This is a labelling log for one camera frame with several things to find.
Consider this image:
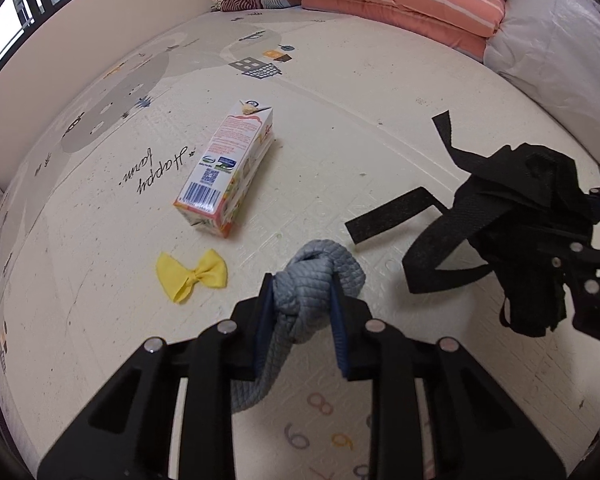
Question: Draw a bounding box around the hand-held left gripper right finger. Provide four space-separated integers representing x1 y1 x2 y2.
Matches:
329 287 566 480

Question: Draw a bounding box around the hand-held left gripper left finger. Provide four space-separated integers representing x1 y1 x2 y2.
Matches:
37 272 281 480

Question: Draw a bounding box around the knotted grey cloth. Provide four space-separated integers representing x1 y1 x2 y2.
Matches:
230 240 367 415

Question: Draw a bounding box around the black strap cloth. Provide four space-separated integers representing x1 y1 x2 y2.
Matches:
345 110 596 338

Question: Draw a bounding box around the yellow fabric bow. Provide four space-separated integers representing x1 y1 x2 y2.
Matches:
155 248 229 305

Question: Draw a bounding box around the white pillow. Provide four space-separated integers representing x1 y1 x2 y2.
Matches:
482 0 600 171

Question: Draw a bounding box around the printed cream play mat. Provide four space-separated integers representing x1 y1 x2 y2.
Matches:
0 7 600 480

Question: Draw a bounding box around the white orange milk carton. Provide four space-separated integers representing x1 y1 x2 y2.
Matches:
173 99 275 238

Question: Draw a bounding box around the pink striped quilt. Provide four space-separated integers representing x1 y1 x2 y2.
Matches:
290 0 507 63

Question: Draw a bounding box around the window with dark frame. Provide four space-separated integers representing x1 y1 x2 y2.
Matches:
0 0 116 91

